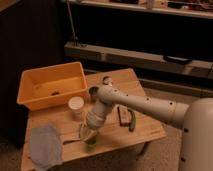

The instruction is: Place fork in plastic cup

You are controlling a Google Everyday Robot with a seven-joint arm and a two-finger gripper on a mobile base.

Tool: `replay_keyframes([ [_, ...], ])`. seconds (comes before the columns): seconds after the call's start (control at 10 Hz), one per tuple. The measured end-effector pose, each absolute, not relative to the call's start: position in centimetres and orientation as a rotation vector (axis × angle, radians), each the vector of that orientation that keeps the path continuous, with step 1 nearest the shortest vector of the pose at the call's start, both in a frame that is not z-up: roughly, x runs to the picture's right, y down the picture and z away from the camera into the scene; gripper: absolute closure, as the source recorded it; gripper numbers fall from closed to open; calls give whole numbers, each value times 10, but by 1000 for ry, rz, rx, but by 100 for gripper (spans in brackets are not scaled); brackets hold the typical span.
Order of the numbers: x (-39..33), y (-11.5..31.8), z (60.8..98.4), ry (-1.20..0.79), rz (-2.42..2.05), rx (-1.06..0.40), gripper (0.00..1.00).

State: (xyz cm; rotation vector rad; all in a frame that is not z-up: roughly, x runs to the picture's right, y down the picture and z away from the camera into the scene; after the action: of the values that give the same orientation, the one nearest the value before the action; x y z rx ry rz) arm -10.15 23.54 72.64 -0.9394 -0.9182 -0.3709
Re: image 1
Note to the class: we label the green vegetable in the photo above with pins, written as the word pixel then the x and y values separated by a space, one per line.
pixel 133 120

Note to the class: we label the dark shelf unit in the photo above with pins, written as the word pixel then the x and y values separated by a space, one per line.
pixel 171 49

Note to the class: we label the grey cloth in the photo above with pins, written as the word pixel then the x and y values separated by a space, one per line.
pixel 45 148

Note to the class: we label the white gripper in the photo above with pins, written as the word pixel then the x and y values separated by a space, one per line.
pixel 95 118

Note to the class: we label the white plastic cup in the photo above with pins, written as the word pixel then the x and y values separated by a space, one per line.
pixel 76 105

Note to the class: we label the small metal object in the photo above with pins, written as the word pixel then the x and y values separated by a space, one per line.
pixel 107 81

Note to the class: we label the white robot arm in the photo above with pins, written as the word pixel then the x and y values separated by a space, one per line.
pixel 195 121

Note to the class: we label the yellow plastic bin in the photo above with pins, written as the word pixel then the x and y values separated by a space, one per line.
pixel 51 86

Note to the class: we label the brown rectangular block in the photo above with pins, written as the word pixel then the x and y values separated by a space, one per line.
pixel 123 115

